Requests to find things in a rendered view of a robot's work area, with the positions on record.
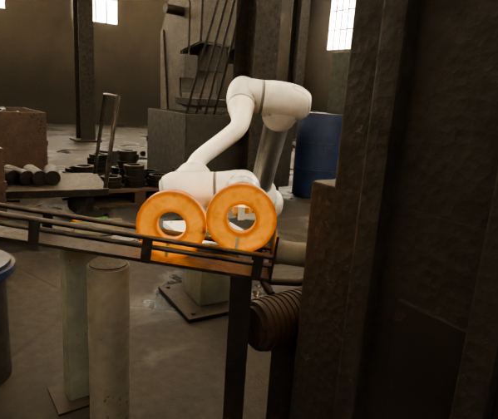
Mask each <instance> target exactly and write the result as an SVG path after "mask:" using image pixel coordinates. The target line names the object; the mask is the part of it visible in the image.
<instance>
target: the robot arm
mask: <svg viewBox="0 0 498 419"><path fill-rule="evenodd" d="M311 102H312V99H311V94H310V93H309V92H308V91H307V90H306V89H304V88H303V87H301V86H298V85H296V84H293V83H289V82H285V81H265V80H259V79H253V78H250V77H247V76H238V77H236V78H235V79H234V80H233V81H232V82H231V83H230V85H229V88H228V91H227V96H226V103H227V107H228V112H229V115H230V118H231V122H230V124H229V125H228V126H226V127H225V128H224V129H223V130H222V131H221V132H219V133H218V134H217V135H215V136H214V137H213V138H211V139H210V140H208V141H207V142H206V143H204V144H203V145H202V146H201V147H200V148H199V149H197V150H196V151H195V152H194V153H193V154H192V155H191V156H190V158H189V159H188V161H187V162H186V163H184V164H183V165H181V166H180V168H179V169H178V170H176V171H175V172H170V173H168V174H166V175H164V176H163V177H162V178H161V180H160V181H159V189H160V191H162V190H182V191H184V192H187V193H189V194H190V195H193V196H194V197H195V198H196V199H197V200H198V201H199V202H200V203H201V205H202V206H203V208H204V210H205V213H206V212H207V209H208V206H209V204H210V201H211V200H212V198H213V197H214V195H215V194H216V193H217V192H218V191H219V190H221V189H222V188H224V187H225V186H226V185H231V184H233V183H249V184H252V185H256V186H258V187H259V188H261V189H262V190H264V191H265V192H266V193H267V194H268V195H269V197H270V198H271V200H272V201H273V203H274V207H275V210H276V215H277V217H278V216H279V215H280V214H281V212H282V208H283V203H284V201H283V198H282V195H281V194H280V193H279V192H278V191H277V190H276V187H275V185H274V183H273V182H274V177H275V173H276V170H277V167H278V163H279V158H280V156H281V153H282V150H283V147H284V142H285V138H286V135H287V132H288V129H289V128H291V127H292V126H293V124H294V123H295V122H296V121H300V120H302V119H304V118H306V117H307V116H308V114H309V112H310V110H311ZM252 115H261V116H262V118H263V122H264V127H263V130H262V135H261V138H260V142H259V148H258V153H257V156H256V161H255V164H254V171H253V173H252V172H250V171H248V170H228V171H220V172H210V170H209V169H208V168H207V167H206V164H207V163H208V162H210V161H211V160H213V159H214V158H215V157H216V156H217V155H219V154H220V153H222V152H223V151H224V150H226V149H227V148H229V147H230V146H232V145H233V144H234V143H235V142H236V141H238V140H239V139H240V138H241V137H242V136H243V135H244V134H245V133H246V131H247V130H248V129H249V125H250V122H251V118H252ZM233 218H238V220H245V219H250V220H255V218H256V216H255V213H254V212H253V210H252V209H251V208H250V207H248V206H246V205H236V206H235V207H233V208H232V209H231V210H230V211H229V213H228V215H227V219H228V222H229V219H233Z"/></svg>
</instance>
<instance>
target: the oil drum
mask: <svg viewBox="0 0 498 419"><path fill-rule="evenodd" d="M342 120H343V115H339V114H329V113H326V112H317V111H310V112H309V114H308V116H307V117H306V118H304V119H302V120H300V121H298V127H297V137H296V139H295V140H296V146H295V157H294V165H293V184H292V192H293V193H294V194H295V195H297V196H301V197H304V198H309V199H311V194H312V185H313V182H314V181H315V180H333V179H336V174H337V166H338V152H339V143H340V135H341V128H342Z"/></svg>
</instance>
